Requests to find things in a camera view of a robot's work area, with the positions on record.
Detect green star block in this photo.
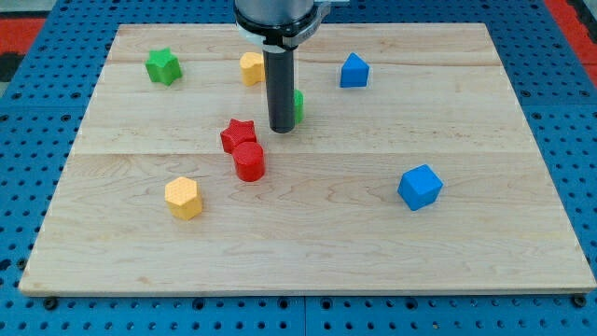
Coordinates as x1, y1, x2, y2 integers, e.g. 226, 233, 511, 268
145, 48, 183, 86

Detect blue triangular prism block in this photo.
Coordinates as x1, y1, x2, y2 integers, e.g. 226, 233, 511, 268
340, 52, 370, 88

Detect red star block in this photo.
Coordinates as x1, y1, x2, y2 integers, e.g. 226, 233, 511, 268
220, 119, 257, 154

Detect yellow heart block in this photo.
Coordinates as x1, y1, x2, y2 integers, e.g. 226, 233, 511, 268
239, 52, 265, 86

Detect green block behind pusher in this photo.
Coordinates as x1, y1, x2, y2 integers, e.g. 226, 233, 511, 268
294, 90, 304, 124

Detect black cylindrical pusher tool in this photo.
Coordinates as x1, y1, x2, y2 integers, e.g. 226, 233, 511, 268
263, 50, 295, 133

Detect yellow hexagon block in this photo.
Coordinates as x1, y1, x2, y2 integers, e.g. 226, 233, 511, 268
164, 176, 202, 220

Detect light wooden board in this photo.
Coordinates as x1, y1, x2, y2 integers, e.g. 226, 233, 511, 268
20, 23, 596, 297

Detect blue cube block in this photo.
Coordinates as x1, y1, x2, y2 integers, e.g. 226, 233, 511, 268
397, 164, 444, 211

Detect red cylinder block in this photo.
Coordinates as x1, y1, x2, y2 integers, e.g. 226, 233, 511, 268
232, 142, 265, 182

